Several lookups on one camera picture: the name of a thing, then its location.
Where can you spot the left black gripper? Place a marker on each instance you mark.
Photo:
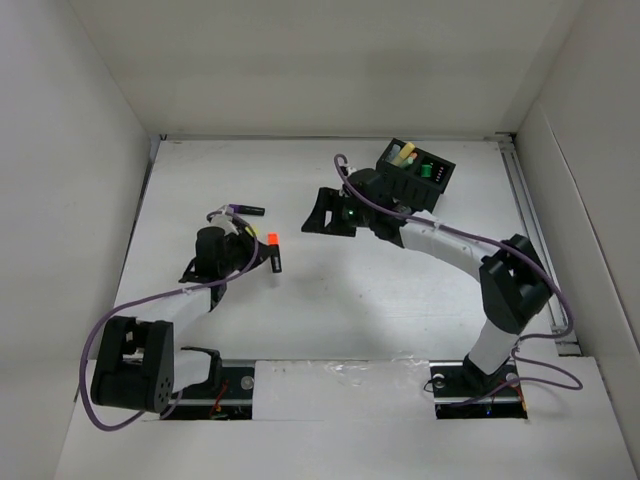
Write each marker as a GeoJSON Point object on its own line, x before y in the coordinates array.
{"type": "Point", "coordinates": [244, 240]}

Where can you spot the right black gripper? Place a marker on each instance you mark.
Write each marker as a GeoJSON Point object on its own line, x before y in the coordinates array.
{"type": "Point", "coordinates": [329, 200]}

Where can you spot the yellow-capped black marker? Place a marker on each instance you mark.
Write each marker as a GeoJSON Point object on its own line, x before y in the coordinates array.
{"type": "Point", "coordinates": [252, 230]}

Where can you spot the black orange-capped highlighter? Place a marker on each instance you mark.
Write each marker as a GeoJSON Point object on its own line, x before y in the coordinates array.
{"type": "Point", "coordinates": [274, 250]}

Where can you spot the black purple-capped marker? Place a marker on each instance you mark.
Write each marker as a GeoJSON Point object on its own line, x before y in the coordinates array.
{"type": "Point", "coordinates": [248, 210]}

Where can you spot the blue pastel highlighter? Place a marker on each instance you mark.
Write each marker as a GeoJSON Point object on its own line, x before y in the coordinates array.
{"type": "Point", "coordinates": [394, 152]}

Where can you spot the green pastel highlighter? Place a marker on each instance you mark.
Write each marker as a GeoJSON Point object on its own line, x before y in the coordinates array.
{"type": "Point", "coordinates": [409, 160]}

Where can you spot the yellow pastel highlighter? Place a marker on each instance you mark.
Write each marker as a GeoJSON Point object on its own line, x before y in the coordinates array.
{"type": "Point", "coordinates": [404, 153]}

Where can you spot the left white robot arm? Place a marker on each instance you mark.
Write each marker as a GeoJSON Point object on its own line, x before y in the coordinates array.
{"type": "Point", "coordinates": [141, 363]}

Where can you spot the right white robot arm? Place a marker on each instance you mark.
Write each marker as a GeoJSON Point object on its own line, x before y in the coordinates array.
{"type": "Point", "coordinates": [512, 290]}

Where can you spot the black two-compartment organizer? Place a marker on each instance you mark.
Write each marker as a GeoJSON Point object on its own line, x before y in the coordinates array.
{"type": "Point", "coordinates": [406, 184]}

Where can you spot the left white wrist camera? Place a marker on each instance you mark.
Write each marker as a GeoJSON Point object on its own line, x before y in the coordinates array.
{"type": "Point", "coordinates": [223, 219]}

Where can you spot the aluminium side rail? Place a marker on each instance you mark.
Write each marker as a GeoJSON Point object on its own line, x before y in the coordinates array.
{"type": "Point", "coordinates": [554, 312]}

